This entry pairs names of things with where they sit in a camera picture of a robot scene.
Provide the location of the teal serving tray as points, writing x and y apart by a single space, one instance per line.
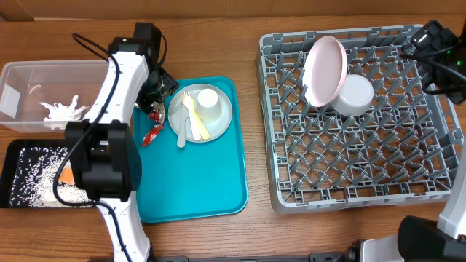
198 180

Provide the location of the black plastic tray bin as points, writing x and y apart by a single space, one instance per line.
10 164

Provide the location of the silver red wrapper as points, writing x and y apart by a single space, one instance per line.
157 112

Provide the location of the small red wrapper piece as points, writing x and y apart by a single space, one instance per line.
151 134

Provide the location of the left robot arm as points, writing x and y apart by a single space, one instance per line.
102 153

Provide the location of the orange food cube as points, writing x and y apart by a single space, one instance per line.
67 176

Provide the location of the yellow plastic fork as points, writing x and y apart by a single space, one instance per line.
188 102

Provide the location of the white napkin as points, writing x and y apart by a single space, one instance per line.
59 114

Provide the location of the large white plate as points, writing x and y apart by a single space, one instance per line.
325 70

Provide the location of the grey round plate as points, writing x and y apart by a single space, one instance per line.
216 128

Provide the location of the spilled white rice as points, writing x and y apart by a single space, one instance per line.
32 184

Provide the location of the clear plastic bin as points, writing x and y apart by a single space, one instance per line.
27 86

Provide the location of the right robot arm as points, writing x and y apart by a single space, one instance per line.
420 239

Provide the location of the small grey bowl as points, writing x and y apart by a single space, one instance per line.
355 97

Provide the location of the white upturned cup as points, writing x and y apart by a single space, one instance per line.
208 105

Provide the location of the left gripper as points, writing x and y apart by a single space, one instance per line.
170 84

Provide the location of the grey dishwasher rack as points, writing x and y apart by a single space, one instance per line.
403 151

